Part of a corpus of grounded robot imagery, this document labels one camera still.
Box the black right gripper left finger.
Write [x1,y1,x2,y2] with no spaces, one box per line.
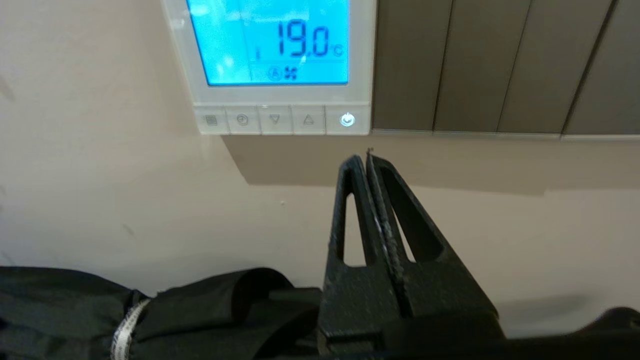
[317,156,407,348]

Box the black folded umbrella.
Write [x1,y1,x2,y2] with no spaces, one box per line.
[0,266,640,360]

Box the grey triple rocker switch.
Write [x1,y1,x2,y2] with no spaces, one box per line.
[372,0,615,137]

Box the white wall thermostat panel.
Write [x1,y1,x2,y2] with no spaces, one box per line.
[161,0,377,137]

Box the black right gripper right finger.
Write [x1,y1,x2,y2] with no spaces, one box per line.
[367,150,501,321]

